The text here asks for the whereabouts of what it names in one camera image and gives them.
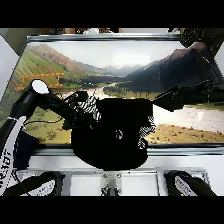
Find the black cable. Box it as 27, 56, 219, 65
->
30, 117, 66, 127

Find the black and striped garment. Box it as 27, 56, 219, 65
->
70, 95, 157, 172

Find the silver frame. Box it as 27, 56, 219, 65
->
0, 32, 224, 197

